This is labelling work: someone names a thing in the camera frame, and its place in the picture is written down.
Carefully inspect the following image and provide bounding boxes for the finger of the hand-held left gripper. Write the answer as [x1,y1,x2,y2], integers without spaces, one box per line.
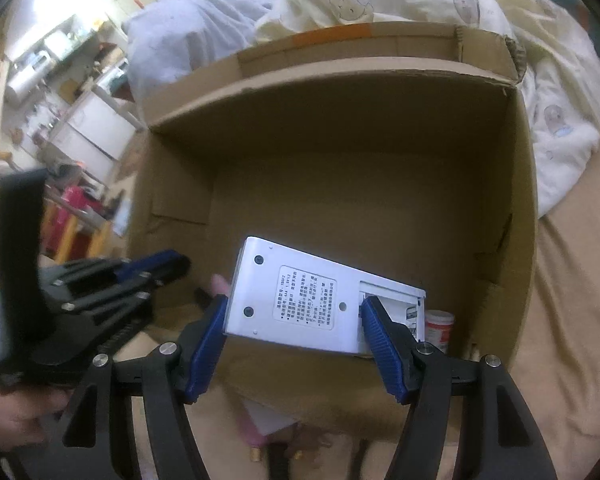
[42,249,192,291]
[55,272,156,328]

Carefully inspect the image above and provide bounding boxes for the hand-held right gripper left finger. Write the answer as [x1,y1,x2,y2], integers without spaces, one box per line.
[61,294,229,480]

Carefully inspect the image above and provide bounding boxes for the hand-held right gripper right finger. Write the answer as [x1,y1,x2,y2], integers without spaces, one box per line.
[361,295,557,480]

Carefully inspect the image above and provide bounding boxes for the white jar with red label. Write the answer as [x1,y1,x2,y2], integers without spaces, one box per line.
[424,309,457,353]

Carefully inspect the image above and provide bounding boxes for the pink cloud-shaped case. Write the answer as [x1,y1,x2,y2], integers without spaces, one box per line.
[211,274,233,301]

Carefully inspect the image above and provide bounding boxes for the white charger adapter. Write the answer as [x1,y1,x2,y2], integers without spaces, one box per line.
[244,399,301,436]

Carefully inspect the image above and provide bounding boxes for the white rectangular device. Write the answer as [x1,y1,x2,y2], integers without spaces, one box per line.
[223,236,427,358]

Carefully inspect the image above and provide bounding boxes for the brown cardboard box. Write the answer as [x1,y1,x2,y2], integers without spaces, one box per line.
[124,21,539,443]

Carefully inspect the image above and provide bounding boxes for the person's left hand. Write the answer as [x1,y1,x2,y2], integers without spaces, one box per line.
[0,385,73,456]

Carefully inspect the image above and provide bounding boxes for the red bag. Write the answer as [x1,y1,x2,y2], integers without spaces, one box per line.
[45,185,106,256]

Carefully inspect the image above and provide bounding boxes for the white kitchen cabinets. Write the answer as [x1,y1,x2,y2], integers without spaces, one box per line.
[50,92,141,161]

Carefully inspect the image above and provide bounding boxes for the lavender duvet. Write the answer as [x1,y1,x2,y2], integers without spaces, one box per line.
[125,0,301,111]

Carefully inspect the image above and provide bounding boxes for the cream bear-print duvet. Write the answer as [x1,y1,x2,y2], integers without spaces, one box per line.
[255,0,600,218]

